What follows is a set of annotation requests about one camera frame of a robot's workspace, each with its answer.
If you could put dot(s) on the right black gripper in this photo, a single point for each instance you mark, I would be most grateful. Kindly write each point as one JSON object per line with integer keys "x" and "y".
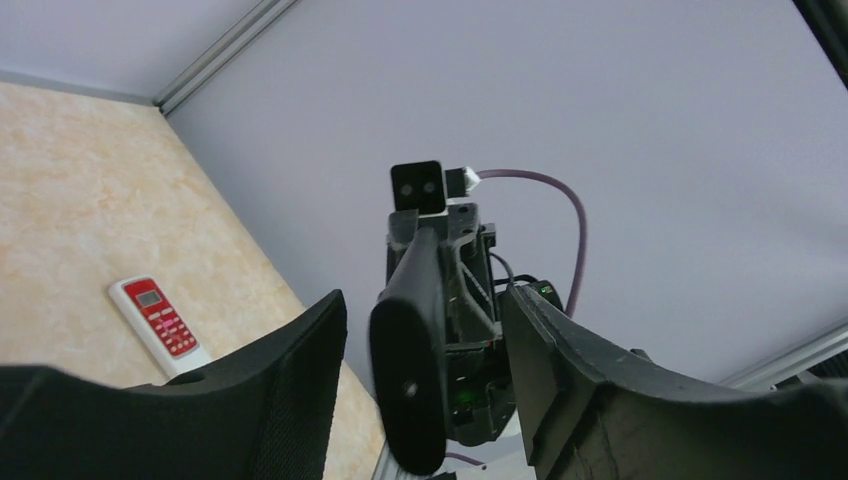
{"x": 480, "y": 401}

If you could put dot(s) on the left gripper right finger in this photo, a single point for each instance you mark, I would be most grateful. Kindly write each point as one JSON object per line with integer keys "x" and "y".
{"x": 589, "y": 409}

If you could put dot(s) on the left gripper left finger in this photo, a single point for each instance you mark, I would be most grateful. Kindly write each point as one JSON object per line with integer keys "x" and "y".
{"x": 263, "y": 411}

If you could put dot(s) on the white red remote control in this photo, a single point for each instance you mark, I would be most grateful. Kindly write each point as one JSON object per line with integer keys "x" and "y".
{"x": 160, "y": 327}

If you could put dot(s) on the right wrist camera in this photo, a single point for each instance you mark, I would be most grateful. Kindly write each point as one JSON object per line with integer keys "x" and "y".
{"x": 426, "y": 187}

